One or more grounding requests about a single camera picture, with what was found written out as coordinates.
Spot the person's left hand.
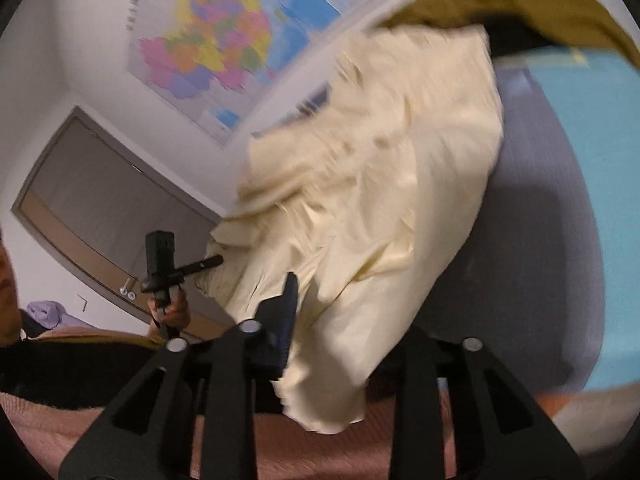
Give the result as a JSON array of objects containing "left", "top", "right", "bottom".
[{"left": 148, "top": 287, "right": 192, "bottom": 332}]

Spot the cream garment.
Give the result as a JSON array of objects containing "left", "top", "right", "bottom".
[{"left": 206, "top": 25, "right": 503, "bottom": 435}]

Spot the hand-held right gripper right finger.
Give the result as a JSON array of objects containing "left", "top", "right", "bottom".
[{"left": 387, "top": 327, "right": 586, "bottom": 480}]

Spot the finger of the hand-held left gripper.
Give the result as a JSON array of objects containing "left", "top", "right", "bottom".
[{"left": 175, "top": 254, "right": 225, "bottom": 279}]

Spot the purple cloth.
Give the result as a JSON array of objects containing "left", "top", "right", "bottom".
[{"left": 26, "top": 300, "right": 68, "bottom": 331}]

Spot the grey wooden door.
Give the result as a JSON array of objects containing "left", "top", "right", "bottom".
[{"left": 11, "top": 106, "right": 241, "bottom": 341}]

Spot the mustard garment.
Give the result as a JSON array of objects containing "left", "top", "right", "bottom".
[{"left": 380, "top": 0, "right": 640, "bottom": 68}]

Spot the pink garment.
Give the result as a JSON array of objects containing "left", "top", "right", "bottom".
[{"left": 0, "top": 390, "right": 616, "bottom": 480}]

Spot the colourful wall map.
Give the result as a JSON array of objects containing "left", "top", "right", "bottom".
[{"left": 125, "top": 0, "right": 416, "bottom": 146}]

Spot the person's head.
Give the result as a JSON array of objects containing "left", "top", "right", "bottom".
[{"left": 0, "top": 230, "right": 23, "bottom": 348}]

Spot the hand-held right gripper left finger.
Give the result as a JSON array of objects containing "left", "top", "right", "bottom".
[{"left": 57, "top": 271, "right": 301, "bottom": 480}]

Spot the black garment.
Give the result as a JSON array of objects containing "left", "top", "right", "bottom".
[{"left": 487, "top": 22, "right": 566, "bottom": 58}]

